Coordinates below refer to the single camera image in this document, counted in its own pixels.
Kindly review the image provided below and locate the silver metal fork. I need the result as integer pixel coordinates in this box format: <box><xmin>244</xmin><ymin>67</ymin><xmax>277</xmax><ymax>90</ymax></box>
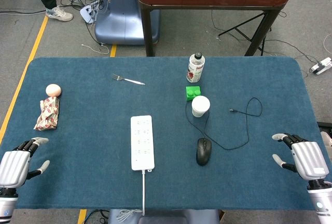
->
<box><xmin>112</xmin><ymin>73</ymin><xmax>146</xmax><ymax>86</ymax></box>

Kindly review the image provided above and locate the white paper cup stack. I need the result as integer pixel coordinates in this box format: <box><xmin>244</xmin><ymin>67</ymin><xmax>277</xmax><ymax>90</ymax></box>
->
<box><xmin>191</xmin><ymin>95</ymin><xmax>211</xmax><ymax>118</ymax></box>

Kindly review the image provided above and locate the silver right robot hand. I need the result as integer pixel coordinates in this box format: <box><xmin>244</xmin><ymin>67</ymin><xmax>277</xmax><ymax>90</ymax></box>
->
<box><xmin>271</xmin><ymin>133</ymin><xmax>330</xmax><ymax>183</ymax></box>

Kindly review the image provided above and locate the green toy building block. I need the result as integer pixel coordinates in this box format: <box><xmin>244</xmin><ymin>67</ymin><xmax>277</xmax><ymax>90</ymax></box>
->
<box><xmin>185</xmin><ymin>85</ymin><xmax>203</xmax><ymax>102</ymax></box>

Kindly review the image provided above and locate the white cable with plug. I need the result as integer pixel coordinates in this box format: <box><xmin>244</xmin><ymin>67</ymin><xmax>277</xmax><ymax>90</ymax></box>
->
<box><xmin>115</xmin><ymin>170</ymin><xmax>147</xmax><ymax>222</ymax></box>

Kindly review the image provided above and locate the plastic drink bottle black cap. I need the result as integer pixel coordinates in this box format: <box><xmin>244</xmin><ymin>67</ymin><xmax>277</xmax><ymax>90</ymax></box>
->
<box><xmin>186</xmin><ymin>51</ymin><xmax>206</xmax><ymax>83</ymax></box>

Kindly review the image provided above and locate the white floor socket with plugs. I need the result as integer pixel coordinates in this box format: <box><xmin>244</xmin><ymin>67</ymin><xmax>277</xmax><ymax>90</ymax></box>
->
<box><xmin>79</xmin><ymin>4</ymin><xmax>99</xmax><ymax>24</ymax></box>

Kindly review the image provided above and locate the dark robot torso base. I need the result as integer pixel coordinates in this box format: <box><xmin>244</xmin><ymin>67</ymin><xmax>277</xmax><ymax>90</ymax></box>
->
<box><xmin>107</xmin><ymin>209</ymin><xmax>222</xmax><ymax>224</ymax></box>

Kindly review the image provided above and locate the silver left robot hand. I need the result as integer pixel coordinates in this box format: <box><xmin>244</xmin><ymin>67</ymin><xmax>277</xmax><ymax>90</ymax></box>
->
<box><xmin>0</xmin><ymin>137</ymin><xmax>50</xmax><ymax>188</ymax></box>

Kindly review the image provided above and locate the thin white floor cable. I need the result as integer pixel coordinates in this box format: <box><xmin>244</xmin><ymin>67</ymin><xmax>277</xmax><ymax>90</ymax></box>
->
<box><xmin>81</xmin><ymin>43</ymin><xmax>110</xmax><ymax>55</ymax></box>

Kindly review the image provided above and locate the black mouse cable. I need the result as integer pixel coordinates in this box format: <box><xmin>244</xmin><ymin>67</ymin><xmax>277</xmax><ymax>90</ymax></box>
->
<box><xmin>185</xmin><ymin>96</ymin><xmax>264</xmax><ymax>151</ymax></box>

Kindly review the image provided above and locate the white and grey plastic device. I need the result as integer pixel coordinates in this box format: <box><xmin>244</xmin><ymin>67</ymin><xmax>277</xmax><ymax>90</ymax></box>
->
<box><xmin>310</xmin><ymin>57</ymin><xmax>332</xmax><ymax>76</ymax></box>

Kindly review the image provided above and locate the blue felt table mat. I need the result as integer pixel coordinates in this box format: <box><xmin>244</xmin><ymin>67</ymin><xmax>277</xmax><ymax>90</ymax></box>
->
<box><xmin>0</xmin><ymin>57</ymin><xmax>323</xmax><ymax>211</ymax></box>

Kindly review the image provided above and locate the pale pink egg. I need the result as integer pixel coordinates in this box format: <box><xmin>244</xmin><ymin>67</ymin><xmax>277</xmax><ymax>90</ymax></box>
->
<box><xmin>45</xmin><ymin>83</ymin><xmax>63</xmax><ymax>98</ymax></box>

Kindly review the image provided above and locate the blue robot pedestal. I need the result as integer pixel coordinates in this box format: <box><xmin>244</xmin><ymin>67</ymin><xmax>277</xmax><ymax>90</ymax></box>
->
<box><xmin>94</xmin><ymin>0</ymin><xmax>161</xmax><ymax>46</ymax></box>

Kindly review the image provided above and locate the black computer mouse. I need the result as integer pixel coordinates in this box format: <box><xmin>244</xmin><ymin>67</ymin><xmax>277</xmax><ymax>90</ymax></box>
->
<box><xmin>196</xmin><ymin>137</ymin><xmax>213</xmax><ymax>167</ymax></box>

